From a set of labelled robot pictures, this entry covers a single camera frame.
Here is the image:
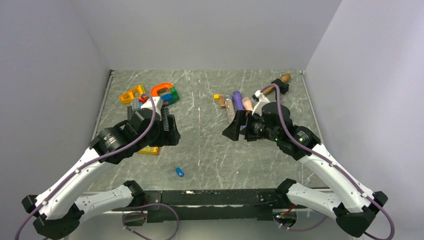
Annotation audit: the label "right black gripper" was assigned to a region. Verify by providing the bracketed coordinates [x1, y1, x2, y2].
[222, 108, 281, 142]

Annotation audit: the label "orange lego window piece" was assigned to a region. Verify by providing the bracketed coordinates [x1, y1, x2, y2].
[137, 146, 160, 155]

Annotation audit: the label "blue key tag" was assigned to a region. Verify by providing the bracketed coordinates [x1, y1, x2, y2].
[175, 167, 185, 178]

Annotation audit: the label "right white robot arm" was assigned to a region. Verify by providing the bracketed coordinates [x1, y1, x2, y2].
[222, 102, 388, 238]

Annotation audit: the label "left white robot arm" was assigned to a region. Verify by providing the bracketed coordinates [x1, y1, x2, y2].
[22, 108, 181, 240]

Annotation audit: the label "glitter microphone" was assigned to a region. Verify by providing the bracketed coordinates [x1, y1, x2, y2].
[223, 94, 236, 123]

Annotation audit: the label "brown small block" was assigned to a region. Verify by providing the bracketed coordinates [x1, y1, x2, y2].
[218, 94, 226, 109]

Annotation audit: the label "pink microphone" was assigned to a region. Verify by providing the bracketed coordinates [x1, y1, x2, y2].
[242, 97, 254, 112]

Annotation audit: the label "purple microphone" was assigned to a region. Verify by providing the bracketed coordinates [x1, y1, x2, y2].
[232, 90, 245, 118]

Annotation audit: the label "green blue lego bricks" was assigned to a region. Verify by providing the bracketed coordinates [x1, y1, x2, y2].
[160, 86, 180, 107]

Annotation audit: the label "dark grey lego baseplate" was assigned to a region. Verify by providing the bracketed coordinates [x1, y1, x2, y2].
[127, 106, 134, 121]

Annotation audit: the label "orange lego arch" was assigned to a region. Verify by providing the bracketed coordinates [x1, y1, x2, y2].
[150, 82, 174, 97]

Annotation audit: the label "blue grey lego stack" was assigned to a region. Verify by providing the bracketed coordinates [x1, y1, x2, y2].
[130, 98, 143, 112]

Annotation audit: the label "black microphone stand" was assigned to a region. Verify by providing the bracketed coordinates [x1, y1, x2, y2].
[271, 78, 290, 95]

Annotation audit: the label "gold microphone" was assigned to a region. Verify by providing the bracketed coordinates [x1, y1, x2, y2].
[263, 73, 291, 95]

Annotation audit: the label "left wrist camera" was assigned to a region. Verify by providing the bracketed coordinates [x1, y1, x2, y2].
[140, 96, 164, 119]

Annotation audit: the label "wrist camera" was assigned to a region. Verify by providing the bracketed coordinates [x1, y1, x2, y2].
[140, 96, 164, 119]
[252, 90, 270, 116]

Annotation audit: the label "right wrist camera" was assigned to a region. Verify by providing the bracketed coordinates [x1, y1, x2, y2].
[252, 90, 270, 116]

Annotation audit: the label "orange yellow lego frame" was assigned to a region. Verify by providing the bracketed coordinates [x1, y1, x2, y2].
[119, 84, 148, 105]

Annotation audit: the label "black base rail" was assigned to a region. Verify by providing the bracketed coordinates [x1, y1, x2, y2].
[119, 188, 295, 223]

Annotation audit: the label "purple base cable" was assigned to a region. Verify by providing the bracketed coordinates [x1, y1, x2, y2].
[121, 200, 180, 240]

